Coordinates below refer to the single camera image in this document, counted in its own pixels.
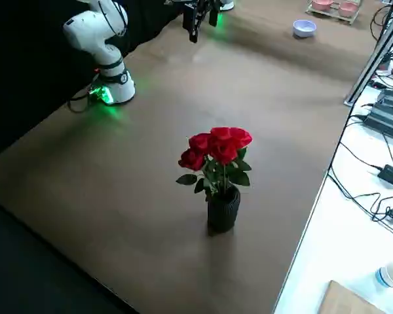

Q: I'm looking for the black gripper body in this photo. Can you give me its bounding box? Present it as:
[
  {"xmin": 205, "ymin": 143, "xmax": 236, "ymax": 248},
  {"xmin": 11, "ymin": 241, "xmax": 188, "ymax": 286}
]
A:
[{"xmin": 184, "ymin": 0, "xmax": 222, "ymax": 10}]

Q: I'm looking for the light purple bowl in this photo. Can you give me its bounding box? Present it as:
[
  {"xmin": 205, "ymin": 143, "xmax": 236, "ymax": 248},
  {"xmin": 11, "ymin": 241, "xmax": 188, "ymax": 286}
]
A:
[{"xmin": 292, "ymin": 18, "xmax": 317, "ymax": 39}]

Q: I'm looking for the black ribbed vase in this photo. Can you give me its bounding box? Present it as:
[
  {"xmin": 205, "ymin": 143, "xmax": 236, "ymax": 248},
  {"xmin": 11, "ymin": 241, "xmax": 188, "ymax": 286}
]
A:
[{"xmin": 206, "ymin": 184, "xmax": 242, "ymax": 235}]

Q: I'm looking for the black power supply box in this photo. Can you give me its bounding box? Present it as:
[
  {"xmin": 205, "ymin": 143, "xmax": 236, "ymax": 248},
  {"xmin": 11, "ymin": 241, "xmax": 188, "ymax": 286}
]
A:
[{"xmin": 363, "ymin": 90, "xmax": 393, "ymax": 141}]

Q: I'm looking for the black arm cable with connector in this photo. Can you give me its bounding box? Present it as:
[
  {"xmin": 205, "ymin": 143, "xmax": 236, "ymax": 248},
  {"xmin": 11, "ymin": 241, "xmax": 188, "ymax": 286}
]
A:
[{"xmin": 98, "ymin": 0, "xmax": 129, "ymax": 37}]

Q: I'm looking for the white wire dish rack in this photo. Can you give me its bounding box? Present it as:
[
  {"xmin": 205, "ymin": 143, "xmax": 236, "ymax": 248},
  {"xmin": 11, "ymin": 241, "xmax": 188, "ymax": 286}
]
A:
[{"xmin": 306, "ymin": 0, "xmax": 360, "ymax": 26}]

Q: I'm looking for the black base cable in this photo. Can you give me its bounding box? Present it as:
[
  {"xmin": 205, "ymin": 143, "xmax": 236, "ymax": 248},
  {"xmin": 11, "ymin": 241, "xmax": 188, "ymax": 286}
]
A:
[{"xmin": 67, "ymin": 88, "xmax": 101, "ymax": 114}]

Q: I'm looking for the aluminium camera post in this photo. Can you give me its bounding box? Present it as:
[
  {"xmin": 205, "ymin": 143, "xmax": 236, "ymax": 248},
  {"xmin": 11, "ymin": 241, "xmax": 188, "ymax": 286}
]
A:
[{"xmin": 343, "ymin": 0, "xmax": 393, "ymax": 106}]

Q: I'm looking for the long black cable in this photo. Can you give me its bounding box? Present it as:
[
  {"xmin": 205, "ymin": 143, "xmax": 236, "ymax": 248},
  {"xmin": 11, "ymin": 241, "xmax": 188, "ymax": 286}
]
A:
[{"xmin": 326, "ymin": 103, "xmax": 393, "ymax": 223}]

